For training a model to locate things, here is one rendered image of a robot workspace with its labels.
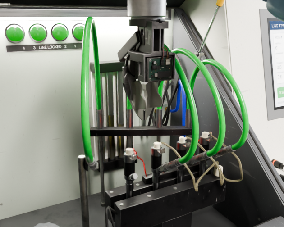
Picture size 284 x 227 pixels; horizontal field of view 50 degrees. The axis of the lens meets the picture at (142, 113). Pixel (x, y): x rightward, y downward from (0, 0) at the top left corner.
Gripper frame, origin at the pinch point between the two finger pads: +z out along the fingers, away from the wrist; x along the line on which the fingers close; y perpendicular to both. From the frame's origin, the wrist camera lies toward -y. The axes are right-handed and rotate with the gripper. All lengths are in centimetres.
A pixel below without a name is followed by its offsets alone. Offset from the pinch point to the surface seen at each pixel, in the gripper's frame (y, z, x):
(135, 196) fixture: -4.6, 23.7, 0.5
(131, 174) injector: -3.6, 16.7, -0.9
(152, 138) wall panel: -33.9, 22.2, 22.8
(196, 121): 9.8, 0.1, 7.4
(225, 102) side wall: -6.3, 3.0, 30.6
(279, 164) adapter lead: 3, 22, 46
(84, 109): 8.5, -5.4, -15.8
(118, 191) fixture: -8.5, 23.7, -2.4
